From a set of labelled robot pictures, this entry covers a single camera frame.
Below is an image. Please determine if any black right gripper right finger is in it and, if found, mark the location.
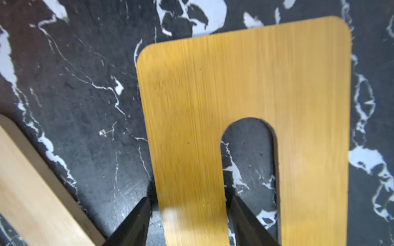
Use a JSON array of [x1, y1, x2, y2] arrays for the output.
[[230, 196, 279, 246]]

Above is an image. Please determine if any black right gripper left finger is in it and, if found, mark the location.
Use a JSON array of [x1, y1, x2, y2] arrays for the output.
[[103, 197, 151, 246]]

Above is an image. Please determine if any yellow bamboo box lid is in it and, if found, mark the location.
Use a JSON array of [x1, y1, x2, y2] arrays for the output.
[[136, 16, 352, 246]]

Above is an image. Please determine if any light wooden lid board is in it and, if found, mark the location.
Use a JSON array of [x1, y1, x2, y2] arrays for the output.
[[1, 115, 105, 246]]

